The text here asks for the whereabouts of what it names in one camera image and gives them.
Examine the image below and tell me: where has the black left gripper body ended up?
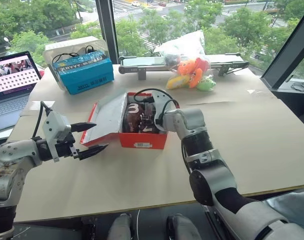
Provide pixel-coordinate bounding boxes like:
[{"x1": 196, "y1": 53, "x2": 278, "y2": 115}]
[{"x1": 53, "y1": 133, "x2": 81, "y2": 161}]

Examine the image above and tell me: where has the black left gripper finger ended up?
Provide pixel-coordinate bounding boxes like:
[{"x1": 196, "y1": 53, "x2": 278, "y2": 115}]
[
  {"x1": 70, "y1": 121, "x2": 98, "y2": 134},
  {"x1": 75, "y1": 143, "x2": 110, "y2": 161}
]

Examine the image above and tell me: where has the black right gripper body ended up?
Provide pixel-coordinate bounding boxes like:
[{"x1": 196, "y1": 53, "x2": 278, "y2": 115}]
[{"x1": 141, "y1": 98, "x2": 157, "y2": 121}]

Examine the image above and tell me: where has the brown shoe with white print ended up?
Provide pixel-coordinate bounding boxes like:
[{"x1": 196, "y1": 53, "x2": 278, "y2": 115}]
[
  {"x1": 121, "y1": 102, "x2": 145, "y2": 133},
  {"x1": 138, "y1": 102, "x2": 160, "y2": 134}
]

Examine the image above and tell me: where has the red cardboard shoebox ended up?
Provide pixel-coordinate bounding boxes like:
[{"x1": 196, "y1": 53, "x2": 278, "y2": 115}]
[{"x1": 79, "y1": 91, "x2": 168, "y2": 150}]

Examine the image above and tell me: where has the open silver laptop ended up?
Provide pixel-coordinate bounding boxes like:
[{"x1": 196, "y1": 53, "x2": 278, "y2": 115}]
[{"x1": 0, "y1": 50, "x2": 43, "y2": 137}]

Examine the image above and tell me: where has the yellow plush toy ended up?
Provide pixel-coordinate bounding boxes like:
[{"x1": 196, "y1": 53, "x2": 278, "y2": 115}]
[{"x1": 165, "y1": 74, "x2": 191, "y2": 91}]

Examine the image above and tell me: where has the small grey conveyor belt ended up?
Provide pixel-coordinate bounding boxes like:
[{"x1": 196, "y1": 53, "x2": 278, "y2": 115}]
[{"x1": 117, "y1": 52, "x2": 250, "y2": 81}]

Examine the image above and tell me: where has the blue cardboard box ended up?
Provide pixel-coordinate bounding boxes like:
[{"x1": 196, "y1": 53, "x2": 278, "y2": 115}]
[{"x1": 52, "y1": 51, "x2": 115, "y2": 96}]

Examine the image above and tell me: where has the black plush toy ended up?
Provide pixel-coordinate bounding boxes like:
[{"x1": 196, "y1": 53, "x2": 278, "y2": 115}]
[{"x1": 163, "y1": 53, "x2": 181, "y2": 68}]

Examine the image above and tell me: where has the orange plush toy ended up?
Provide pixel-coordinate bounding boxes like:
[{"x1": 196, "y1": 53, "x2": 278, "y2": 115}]
[{"x1": 176, "y1": 57, "x2": 209, "y2": 89}]

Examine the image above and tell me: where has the green plush toy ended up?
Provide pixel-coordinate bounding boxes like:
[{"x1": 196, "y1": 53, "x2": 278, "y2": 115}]
[{"x1": 195, "y1": 75, "x2": 217, "y2": 92}]

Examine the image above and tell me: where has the clear plastic bag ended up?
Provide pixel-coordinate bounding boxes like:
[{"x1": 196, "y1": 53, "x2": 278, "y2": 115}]
[{"x1": 153, "y1": 29, "x2": 214, "y2": 76}]

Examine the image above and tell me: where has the grey rounded robot part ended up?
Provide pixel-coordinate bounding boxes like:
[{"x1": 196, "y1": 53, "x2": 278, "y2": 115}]
[
  {"x1": 166, "y1": 213, "x2": 202, "y2": 240},
  {"x1": 107, "y1": 213, "x2": 133, "y2": 240}
]

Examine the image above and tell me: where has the light blue fabric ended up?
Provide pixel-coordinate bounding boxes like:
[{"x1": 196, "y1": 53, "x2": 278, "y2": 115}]
[{"x1": 263, "y1": 186, "x2": 304, "y2": 232}]

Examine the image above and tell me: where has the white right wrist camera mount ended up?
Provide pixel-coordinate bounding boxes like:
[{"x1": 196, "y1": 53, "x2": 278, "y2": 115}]
[{"x1": 151, "y1": 89, "x2": 180, "y2": 118}]

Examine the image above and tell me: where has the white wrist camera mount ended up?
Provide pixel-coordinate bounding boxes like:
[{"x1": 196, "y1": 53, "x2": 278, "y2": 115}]
[
  {"x1": 151, "y1": 89, "x2": 180, "y2": 118},
  {"x1": 41, "y1": 111, "x2": 73, "y2": 163}
]

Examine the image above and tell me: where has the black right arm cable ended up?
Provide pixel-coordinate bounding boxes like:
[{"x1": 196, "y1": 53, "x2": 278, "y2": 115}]
[{"x1": 133, "y1": 87, "x2": 181, "y2": 126}]

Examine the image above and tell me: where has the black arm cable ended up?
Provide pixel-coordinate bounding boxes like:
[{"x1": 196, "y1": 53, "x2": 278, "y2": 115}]
[
  {"x1": 133, "y1": 87, "x2": 181, "y2": 126},
  {"x1": 31, "y1": 100, "x2": 54, "y2": 140}
]

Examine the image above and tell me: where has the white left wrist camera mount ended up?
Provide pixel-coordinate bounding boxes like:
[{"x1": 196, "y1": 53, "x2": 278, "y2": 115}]
[{"x1": 41, "y1": 111, "x2": 73, "y2": 163}]

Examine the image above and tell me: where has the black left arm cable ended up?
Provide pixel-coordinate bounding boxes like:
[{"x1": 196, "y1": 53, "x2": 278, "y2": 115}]
[{"x1": 31, "y1": 100, "x2": 54, "y2": 140}]

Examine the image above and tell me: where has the black charger cable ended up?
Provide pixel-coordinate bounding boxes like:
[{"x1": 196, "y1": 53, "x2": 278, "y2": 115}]
[{"x1": 51, "y1": 45, "x2": 99, "y2": 66}]

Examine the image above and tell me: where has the black cable bundle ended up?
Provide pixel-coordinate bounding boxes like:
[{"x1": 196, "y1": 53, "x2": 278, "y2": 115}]
[{"x1": 290, "y1": 81, "x2": 304, "y2": 92}]

